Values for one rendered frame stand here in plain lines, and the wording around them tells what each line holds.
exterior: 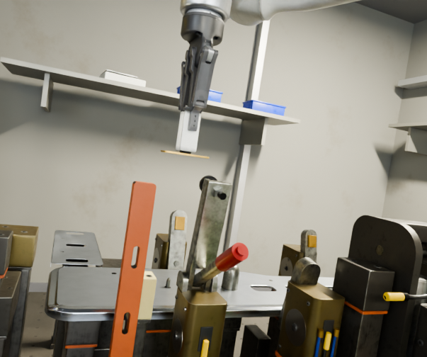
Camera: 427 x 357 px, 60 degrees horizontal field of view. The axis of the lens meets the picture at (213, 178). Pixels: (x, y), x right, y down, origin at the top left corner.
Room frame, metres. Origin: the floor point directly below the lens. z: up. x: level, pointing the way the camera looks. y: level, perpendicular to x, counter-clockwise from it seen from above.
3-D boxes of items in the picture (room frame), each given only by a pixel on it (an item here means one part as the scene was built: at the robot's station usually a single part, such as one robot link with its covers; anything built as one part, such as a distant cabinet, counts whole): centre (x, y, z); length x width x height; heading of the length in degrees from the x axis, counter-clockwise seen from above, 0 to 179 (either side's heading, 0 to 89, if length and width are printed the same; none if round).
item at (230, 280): (0.72, -0.06, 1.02); 0.03 x 0.03 x 0.07
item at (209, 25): (0.67, 0.06, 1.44); 0.08 x 0.07 x 0.09; 22
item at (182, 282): (0.54, 0.02, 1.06); 0.03 x 0.01 x 0.03; 22
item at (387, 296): (0.52, -0.31, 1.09); 0.10 x 0.01 x 0.01; 112
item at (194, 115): (0.64, 0.05, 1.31); 0.03 x 0.01 x 0.05; 22
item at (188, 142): (0.66, 0.05, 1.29); 0.03 x 0.01 x 0.07; 112
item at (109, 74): (2.78, 0.78, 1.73); 0.32 x 0.31 x 0.08; 111
